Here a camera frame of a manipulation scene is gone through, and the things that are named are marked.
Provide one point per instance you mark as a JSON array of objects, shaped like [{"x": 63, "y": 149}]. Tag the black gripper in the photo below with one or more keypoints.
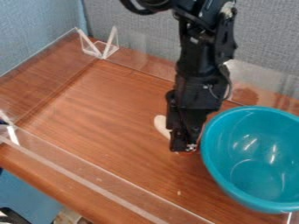
[{"x": 198, "y": 93}]

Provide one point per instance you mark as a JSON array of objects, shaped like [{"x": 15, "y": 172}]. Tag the brown toy mushroom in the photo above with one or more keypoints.
[{"x": 159, "y": 123}]

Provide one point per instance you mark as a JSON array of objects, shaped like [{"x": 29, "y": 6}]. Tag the blue plastic bowl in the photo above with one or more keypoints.
[{"x": 250, "y": 151}]

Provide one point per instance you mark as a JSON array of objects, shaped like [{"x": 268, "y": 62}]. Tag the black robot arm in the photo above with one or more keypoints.
[{"x": 206, "y": 20}]

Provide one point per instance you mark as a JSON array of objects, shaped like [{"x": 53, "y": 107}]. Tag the clear acrylic back barrier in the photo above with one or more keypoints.
[{"x": 257, "y": 85}]

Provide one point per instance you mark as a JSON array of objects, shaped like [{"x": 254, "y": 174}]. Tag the clear acrylic barrier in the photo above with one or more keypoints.
[
  {"x": 257, "y": 85},
  {"x": 42, "y": 161},
  {"x": 37, "y": 80}
]

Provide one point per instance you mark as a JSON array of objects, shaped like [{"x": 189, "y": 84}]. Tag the clear acrylic front barrier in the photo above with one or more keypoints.
[{"x": 42, "y": 161}]

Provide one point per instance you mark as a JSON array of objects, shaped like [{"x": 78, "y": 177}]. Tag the clear acrylic left barrier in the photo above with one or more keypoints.
[{"x": 37, "y": 80}]

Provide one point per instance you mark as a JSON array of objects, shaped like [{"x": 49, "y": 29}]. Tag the clear acrylic corner bracket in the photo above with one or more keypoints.
[{"x": 99, "y": 49}]

